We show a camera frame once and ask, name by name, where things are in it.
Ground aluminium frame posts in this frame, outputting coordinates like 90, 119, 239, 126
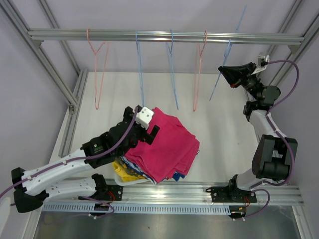
0, 0, 88, 157
249, 0, 319, 100

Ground blue white patterned trousers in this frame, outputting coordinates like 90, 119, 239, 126
119, 156, 186, 185

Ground yellow trousers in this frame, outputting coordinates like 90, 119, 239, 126
112, 160, 146, 182

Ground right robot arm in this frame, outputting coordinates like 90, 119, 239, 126
206, 60, 298, 203

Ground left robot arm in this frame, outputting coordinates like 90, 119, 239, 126
11, 106, 160, 213

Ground pink wire hanger blue trousers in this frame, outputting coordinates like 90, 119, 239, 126
192, 31, 207, 112

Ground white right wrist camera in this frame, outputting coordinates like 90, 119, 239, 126
252, 52, 270, 75

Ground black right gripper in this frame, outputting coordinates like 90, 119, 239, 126
219, 62, 264, 101

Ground aluminium hanging rail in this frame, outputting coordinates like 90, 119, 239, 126
28, 28, 305, 46

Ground light blue hanger magenta trousers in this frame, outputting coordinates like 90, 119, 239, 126
209, 5, 247, 100

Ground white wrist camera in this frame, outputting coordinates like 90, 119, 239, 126
252, 52, 270, 75
135, 107, 154, 129

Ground right aluminium frame posts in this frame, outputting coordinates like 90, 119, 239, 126
249, 0, 319, 100

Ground white slotted cable duct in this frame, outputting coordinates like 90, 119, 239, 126
42, 202, 231, 215

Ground light blue hanger orange trousers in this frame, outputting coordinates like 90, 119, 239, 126
166, 30, 179, 110

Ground left aluminium frame posts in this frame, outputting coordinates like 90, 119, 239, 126
0, 0, 88, 157

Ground light blue hanger camo trousers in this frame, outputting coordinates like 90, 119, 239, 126
135, 30, 145, 106

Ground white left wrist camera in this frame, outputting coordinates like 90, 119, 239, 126
135, 107, 154, 129

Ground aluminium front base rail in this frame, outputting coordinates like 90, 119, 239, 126
31, 177, 305, 206

